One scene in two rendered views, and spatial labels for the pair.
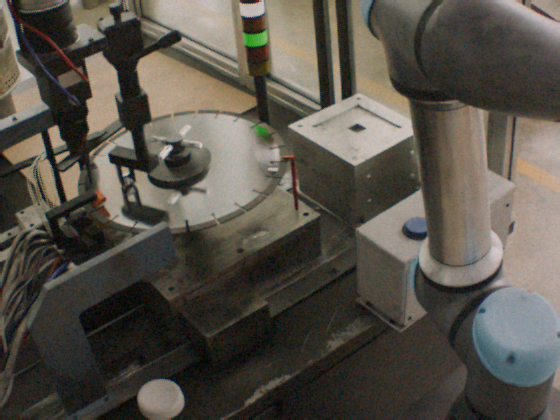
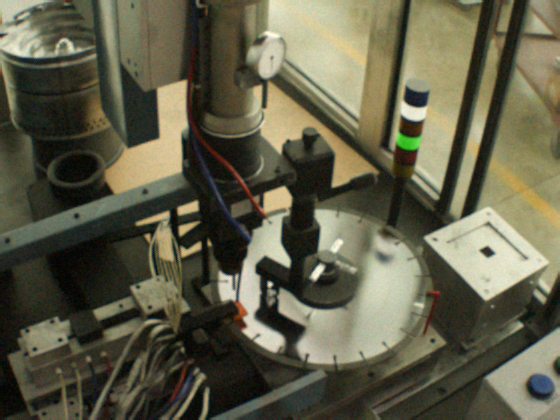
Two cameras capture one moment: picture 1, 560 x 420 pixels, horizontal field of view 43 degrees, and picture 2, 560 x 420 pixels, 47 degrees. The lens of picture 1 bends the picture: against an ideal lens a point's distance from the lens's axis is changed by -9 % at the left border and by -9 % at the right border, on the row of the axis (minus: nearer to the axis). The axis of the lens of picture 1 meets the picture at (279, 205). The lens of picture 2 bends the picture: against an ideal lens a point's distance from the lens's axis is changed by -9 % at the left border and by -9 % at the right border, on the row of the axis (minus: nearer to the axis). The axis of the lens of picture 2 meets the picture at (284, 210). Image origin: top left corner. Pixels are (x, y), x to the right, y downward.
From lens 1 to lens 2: 0.40 m
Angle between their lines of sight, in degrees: 5
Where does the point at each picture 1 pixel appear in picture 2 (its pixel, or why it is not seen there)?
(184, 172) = (332, 294)
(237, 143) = (383, 263)
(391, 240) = (516, 396)
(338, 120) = (470, 238)
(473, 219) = not seen: outside the picture
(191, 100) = not seen: hidden behind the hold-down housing
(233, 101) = (350, 165)
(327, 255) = (438, 372)
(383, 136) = (511, 266)
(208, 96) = not seen: hidden behind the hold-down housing
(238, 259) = (368, 384)
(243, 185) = (391, 320)
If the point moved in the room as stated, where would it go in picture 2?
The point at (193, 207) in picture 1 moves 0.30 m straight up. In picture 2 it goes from (341, 340) to (370, 181)
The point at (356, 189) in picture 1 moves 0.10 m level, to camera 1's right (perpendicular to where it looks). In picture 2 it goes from (478, 317) to (528, 319)
